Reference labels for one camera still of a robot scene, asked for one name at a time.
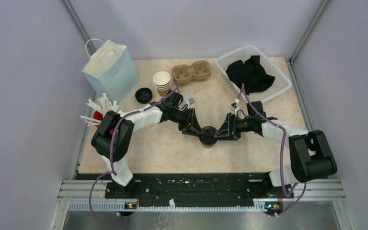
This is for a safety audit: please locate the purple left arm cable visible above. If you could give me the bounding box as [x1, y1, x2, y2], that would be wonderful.
[89, 81, 181, 226]

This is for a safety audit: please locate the black mounting base rail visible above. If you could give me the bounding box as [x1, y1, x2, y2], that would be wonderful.
[76, 172, 327, 207]

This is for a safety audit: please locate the stack of paper cups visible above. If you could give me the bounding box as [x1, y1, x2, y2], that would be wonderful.
[152, 71, 172, 97]

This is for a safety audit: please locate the black coffee cup lid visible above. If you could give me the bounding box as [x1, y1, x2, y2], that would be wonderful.
[199, 126, 218, 144]

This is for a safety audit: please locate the light blue paper bag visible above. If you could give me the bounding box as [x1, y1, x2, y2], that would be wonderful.
[82, 40, 140, 106]

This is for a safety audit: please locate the brown paper coffee cup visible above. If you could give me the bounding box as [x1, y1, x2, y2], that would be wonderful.
[201, 143, 215, 149]

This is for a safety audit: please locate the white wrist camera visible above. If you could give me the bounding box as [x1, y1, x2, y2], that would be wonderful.
[183, 97, 195, 109]
[230, 98, 240, 113]

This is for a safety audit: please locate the black cloth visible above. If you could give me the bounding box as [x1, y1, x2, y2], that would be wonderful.
[226, 55, 276, 94]

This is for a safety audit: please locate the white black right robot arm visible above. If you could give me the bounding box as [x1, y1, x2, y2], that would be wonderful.
[214, 101, 337, 197]

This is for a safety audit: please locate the brown cardboard cup carrier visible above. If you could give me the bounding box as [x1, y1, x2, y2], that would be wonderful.
[171, 60, 212, 86]

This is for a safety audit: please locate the stack of black lids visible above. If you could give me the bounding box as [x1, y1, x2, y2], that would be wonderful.
[135, 87, 153, 104]

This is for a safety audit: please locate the white cable duct strip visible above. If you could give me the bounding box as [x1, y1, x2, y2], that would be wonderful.
[69, 200, 267, 212]

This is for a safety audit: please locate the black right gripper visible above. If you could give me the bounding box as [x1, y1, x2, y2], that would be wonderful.
[215, 113, 254, 141]

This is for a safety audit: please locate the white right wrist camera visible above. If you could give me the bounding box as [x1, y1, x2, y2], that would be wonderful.
[230, 98, 240, 113]

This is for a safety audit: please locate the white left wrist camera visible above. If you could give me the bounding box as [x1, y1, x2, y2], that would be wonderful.
[183, 97, 195, 109]

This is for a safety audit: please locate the white plastic basket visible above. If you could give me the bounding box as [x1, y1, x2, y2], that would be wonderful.
[216, 45, 292, 103]

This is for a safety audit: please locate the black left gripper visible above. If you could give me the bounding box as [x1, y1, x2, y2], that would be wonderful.
[170, 108, 203, 138]

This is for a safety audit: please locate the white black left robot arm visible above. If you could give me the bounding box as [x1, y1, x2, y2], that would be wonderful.
[91, 90, 203, 198]

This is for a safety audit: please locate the red straw cup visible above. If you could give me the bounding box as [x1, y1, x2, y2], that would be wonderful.
[92, 111, 103, 127]

